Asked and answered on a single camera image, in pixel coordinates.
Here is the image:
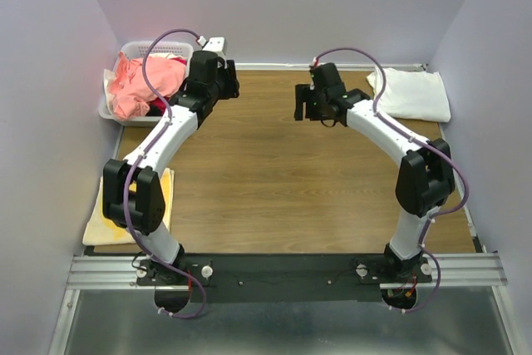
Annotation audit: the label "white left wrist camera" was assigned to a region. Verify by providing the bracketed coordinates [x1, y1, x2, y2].
[196, 36, 227, 57]

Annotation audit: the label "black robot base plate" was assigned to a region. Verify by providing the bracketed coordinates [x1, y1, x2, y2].
[136, 253, 432, 303]

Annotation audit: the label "folded yellow chick t-shirt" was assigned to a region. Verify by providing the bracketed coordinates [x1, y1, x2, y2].
[82, 168, 175, 246]

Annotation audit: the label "white floral print t-shirt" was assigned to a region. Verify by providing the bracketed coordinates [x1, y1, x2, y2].
[377, 68, 451, 123]

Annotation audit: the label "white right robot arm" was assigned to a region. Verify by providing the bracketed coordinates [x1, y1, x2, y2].
[294, 63, 455, 282]

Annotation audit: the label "pink t-shirt in basket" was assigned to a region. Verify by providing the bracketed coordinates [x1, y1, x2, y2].
[103, 52, 187, 121]

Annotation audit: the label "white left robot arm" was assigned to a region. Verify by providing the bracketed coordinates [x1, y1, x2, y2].
[102, 48, 239, 284]

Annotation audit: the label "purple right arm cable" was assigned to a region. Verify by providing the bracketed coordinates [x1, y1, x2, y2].
[308, 47, 472, 317]

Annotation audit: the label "red garment in basket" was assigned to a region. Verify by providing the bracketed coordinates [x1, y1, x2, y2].
[146, 57, 188, 117]

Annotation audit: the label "aluminium front rail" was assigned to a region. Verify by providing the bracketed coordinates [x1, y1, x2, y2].
[66, 253, 508, 290]

